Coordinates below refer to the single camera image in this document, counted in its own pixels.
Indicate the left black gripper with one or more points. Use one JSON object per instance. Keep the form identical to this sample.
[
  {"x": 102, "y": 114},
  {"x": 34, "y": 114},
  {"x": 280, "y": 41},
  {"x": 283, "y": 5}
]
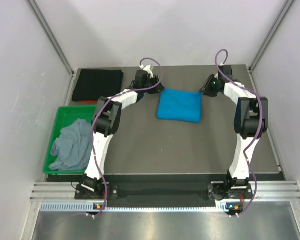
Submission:
[{"x": 155, "y": 80}]

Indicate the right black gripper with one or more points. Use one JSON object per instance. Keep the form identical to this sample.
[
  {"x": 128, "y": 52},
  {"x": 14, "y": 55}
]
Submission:
[{"x": 206, "y": 89}]

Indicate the blue t shirt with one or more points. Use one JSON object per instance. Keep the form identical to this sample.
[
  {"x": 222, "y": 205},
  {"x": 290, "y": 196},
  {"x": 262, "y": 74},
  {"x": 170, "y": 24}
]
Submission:
[{"x": 177, "y": 105}]

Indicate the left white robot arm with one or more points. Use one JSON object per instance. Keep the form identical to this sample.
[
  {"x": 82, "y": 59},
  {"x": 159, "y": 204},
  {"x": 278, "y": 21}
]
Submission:
[{"x": 107, "y": 120}]

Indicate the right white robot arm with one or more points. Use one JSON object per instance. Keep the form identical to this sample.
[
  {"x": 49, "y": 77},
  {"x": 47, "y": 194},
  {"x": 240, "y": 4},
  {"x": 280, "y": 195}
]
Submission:
[{"x": 250, "y": 121}]

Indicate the folded black t shirt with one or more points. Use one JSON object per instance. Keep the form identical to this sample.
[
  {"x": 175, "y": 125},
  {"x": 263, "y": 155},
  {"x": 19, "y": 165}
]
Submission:
[{"x": 95, "y": 83}]

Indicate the green plastic bin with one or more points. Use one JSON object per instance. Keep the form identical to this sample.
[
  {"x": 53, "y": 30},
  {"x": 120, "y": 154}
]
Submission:
[{"x": 65, "y": 117}]

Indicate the folded red t shirt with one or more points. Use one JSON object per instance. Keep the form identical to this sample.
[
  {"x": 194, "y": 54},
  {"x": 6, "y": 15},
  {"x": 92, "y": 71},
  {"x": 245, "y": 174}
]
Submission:
[{"x": 88, "y": 102}]

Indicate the grey t shirt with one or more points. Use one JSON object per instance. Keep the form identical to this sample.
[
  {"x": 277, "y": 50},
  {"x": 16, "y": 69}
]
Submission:
[{"x": 72, "y": 148}]

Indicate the right aluminium frame post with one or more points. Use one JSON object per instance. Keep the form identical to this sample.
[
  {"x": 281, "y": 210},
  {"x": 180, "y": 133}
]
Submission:
[{"x": 288, "y": 4}]

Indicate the aluminium frame post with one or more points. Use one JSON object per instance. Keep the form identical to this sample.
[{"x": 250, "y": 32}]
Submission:
[
  {"x": 34, "y": 7},
  {"x": 288, "y": 4}
]

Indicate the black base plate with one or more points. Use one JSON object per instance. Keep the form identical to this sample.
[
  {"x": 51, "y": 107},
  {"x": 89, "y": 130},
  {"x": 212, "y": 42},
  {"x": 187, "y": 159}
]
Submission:
[{"x": 161, "y": 194}]

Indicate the left aluminium frame post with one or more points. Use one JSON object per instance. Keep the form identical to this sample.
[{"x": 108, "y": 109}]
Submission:
[{"x": 34, "y": 7}]

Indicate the aluminium front rail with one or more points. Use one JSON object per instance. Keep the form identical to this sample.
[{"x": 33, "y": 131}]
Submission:
[{"x": 52, "y": 191}]

